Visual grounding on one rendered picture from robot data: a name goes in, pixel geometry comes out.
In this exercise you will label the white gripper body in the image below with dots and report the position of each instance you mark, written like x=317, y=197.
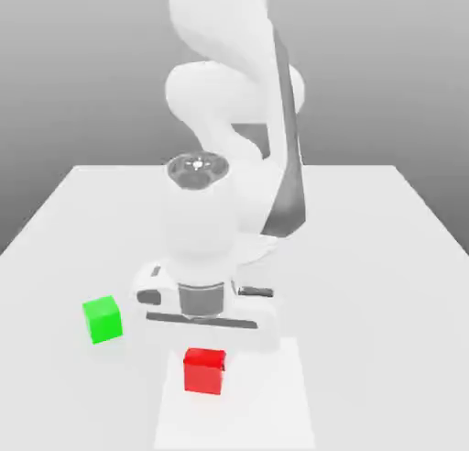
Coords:
x=234, y=334

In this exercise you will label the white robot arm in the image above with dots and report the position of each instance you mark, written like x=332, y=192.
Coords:
x=220, y=91

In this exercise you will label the small red cube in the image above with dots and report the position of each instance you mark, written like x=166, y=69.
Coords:
x=203, y=374

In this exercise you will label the small green cube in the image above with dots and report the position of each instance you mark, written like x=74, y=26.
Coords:
x=103, y=321

